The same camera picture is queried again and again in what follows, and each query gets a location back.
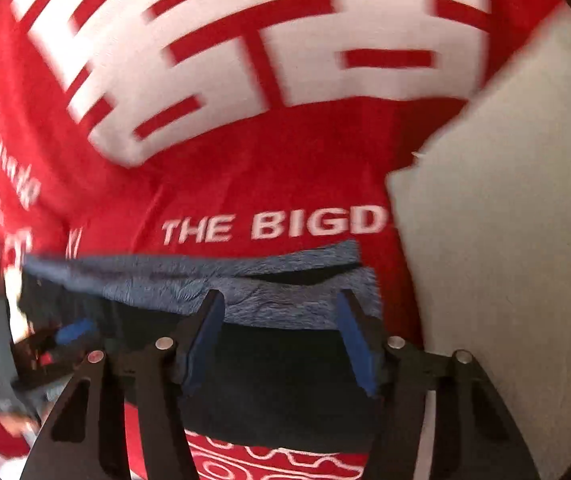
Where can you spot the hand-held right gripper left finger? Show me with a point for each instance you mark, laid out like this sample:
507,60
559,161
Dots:
201,345

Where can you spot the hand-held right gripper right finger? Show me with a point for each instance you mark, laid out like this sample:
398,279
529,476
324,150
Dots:
359,347

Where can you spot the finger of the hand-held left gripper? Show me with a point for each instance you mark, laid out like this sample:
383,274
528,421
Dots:
76,332

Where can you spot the black and grey sock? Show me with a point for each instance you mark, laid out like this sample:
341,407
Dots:
275,385

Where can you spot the red printed blanket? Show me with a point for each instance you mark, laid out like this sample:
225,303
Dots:
265,185

